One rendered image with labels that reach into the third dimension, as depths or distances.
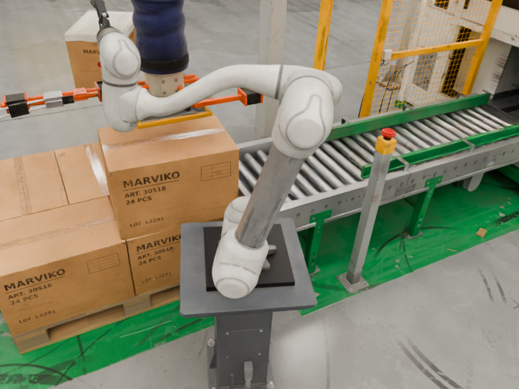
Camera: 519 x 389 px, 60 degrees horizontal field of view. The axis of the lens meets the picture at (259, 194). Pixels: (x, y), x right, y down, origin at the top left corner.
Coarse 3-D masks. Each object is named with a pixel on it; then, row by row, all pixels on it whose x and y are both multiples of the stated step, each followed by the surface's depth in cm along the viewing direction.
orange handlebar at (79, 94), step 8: (184, 80) 202; (192, 80) 204; (80, 88) 190; (32, 96) 182; (40, 96) 183; (80, 96) 186; (88, 96) 188; (224, 96) 190; (232, 96) 190; (240, 96) 192; (0, 104) 177; (32, 104) 179; (40, 104) 181; (200, 104) 185; (208, 104) 187
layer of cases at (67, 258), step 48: (96, 144) 287; (0, 192) 243; (48, 192) 245; (96, 192) 247; (0, 240) 214; (48, 240) 216; (96, 240) 217; (144, 240) 223; (0, 288) 200; (48, 288) 212; (96, 288) 226; (144, 288) 241
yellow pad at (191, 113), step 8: (184, 112) 202; (192, 112) 203; (200, 112) 203; (208, 112) 204; (144, 120) 194; (152, 120) 195; (160, 120) 196; (168, 120) 197; (176, 120) 199; (184, 120) 201
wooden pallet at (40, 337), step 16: (160, 288) 247; (176, 288) 263; (112, 304) 237; (128, 304) 242; (144, 304) 248; (160, 304) 254; (64, 320) 228; (80, 320) 242; (96, 320) 243; (112, 320) 243; (16, 336) 219; (32, 336) 224; (48, 336) 230; (64, 336) 234
